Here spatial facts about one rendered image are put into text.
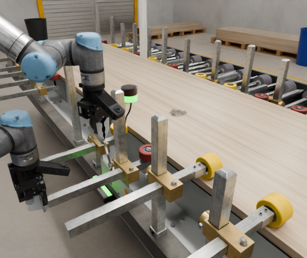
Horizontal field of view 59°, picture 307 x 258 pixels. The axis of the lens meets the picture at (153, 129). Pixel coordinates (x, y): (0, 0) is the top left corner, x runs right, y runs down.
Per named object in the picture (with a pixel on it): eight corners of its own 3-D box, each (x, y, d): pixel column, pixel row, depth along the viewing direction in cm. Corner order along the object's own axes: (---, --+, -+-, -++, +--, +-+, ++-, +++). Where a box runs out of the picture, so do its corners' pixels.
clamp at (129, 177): (128, 184, 103) (127, 173, 100) (111, 167, 112) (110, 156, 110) (140, 179, 105) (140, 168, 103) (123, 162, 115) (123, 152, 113)
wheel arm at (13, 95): (-5, 103, 183) (-7, 97, 181) (-6, 101, 185) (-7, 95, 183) (59, 90, 205) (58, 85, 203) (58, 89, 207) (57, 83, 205)
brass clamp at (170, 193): (168, 203, 79) (168, 190, 77) (143, 179, 89) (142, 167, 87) (184, 195, 83) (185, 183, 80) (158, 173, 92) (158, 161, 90)
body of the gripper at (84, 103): (95, 110, 98) (91, 78, 92) (112, 116, 94) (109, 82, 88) (78, 117, 92) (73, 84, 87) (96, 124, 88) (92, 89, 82)
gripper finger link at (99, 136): (93, 137, 99) (90, 114, 94) (104, 143, 96) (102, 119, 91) (86, 141, 96) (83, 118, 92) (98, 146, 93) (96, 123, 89)
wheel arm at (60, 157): (30, 174, 109) (28, 166, 107) (28, 170, 111) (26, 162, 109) (125, 143, 131) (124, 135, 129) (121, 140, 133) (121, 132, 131)
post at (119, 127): (122, 199, 114) (115, 91, 92) (118, 194, 117) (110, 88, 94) (129, 196, 116) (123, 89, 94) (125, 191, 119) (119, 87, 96)
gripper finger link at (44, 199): (39, 200, 89) (34, 179, 85) (45, 198, 90) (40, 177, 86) (43, 209, 86) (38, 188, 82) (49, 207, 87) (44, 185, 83)
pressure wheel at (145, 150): (146, 179, 109) (145, 155, 103) (136, 169, 115) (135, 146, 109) (162, 172, 113) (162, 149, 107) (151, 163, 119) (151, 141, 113)
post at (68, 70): (77, 145, 150) (64, 64, 129) (73, 142, 154) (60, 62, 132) (84, 143, 152) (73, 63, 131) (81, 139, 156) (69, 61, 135)
